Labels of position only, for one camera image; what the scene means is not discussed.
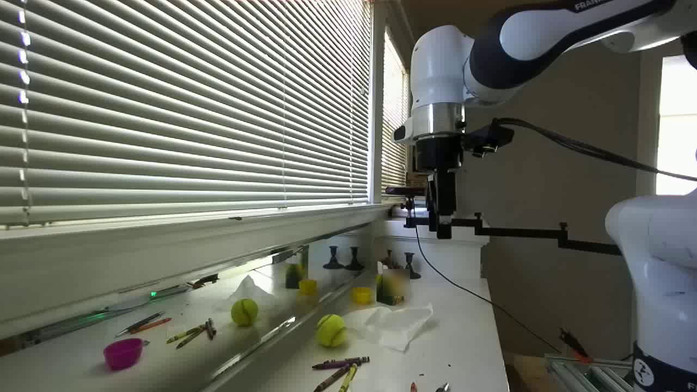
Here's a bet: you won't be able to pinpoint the white crumpled cloth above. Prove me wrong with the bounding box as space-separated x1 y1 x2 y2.
347 301 437 354

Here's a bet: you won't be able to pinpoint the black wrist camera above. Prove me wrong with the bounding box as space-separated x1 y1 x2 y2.
466 119 516 159

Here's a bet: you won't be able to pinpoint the brown cardboard box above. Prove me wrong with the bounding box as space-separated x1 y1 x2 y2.
505 353 565 392

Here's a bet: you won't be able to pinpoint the grey slotted rack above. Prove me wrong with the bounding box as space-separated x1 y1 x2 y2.
543 351 643 392

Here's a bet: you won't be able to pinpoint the black candlestick stand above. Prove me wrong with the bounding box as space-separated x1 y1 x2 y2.
401 251 422 281
345 244 365 273
323 244 345 273

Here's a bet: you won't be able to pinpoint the purple crayon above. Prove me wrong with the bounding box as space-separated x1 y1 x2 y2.
311 354 373 373

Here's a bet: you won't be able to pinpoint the thin black table cable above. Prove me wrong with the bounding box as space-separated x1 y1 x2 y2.
411 225 561 354

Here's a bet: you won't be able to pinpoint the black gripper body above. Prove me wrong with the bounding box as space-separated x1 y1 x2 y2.
414 135 466 176

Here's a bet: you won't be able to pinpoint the white window frame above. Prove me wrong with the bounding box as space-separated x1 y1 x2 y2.
0 0 398 343

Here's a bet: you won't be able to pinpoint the brown crayon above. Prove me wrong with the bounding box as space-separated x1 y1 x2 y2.
311 365 350 392

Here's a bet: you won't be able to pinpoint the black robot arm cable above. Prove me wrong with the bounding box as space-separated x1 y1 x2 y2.
493 115 697 182

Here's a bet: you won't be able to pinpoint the black camera on mount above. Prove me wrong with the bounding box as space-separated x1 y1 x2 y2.
384 186 429 200

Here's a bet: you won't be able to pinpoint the yellow green tennis ball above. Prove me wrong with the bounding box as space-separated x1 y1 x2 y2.
313 311 350 351

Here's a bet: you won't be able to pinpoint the red black hand tool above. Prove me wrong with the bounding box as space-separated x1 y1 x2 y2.
558 328 594 365

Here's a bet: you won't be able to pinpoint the white horizontal window blinds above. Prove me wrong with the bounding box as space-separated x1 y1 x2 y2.
0 0 377 228

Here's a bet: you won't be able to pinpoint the narrow window blinds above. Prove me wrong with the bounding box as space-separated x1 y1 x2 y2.
382 30 414 191

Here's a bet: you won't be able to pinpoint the yellow crayon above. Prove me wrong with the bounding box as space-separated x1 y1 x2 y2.
336 362 361 392

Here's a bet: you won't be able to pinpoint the bright side window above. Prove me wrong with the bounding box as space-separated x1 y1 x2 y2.
656 52 697 199

